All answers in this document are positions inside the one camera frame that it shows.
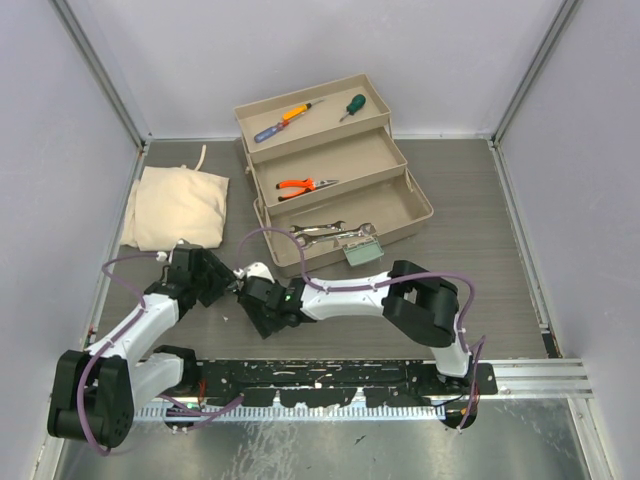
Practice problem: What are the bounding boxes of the small silver wrench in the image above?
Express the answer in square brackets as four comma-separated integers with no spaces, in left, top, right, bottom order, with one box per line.
[290,220,345,235]

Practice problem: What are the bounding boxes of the large silver wrench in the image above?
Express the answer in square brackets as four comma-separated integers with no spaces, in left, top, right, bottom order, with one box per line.
[294,223,377,249]

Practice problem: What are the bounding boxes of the orange handled pliers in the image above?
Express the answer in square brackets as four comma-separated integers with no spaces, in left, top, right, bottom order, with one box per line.
[276,178,338,202]

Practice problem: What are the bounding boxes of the brown translucent toolbox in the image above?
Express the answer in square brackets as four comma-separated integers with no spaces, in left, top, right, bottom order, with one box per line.
[234,74,434,275]

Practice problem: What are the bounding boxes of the yellow handled tool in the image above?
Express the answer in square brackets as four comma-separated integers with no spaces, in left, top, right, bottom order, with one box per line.
[282,99,323,124]

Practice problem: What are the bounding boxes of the green handled screwdriver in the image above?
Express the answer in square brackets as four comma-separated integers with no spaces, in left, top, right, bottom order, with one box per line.
[339,94,367,122]

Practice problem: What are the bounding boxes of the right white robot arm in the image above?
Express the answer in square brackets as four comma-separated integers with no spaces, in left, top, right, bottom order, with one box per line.
[234,260,475,394]

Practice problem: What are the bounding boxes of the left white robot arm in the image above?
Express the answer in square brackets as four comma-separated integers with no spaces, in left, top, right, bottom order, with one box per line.
[47,243,236,456]

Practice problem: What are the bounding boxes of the beige cloth bag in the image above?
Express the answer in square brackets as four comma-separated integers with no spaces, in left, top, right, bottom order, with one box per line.
[119,146,230,252]

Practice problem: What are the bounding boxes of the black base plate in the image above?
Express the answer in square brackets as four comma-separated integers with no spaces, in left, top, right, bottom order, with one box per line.
[165,360,498,408]

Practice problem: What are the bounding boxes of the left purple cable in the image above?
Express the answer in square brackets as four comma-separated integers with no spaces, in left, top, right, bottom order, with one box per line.
[79,252,246,457]

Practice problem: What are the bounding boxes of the slotted cable duct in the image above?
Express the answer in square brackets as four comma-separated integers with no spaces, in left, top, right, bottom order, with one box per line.
[134,401,446,422]

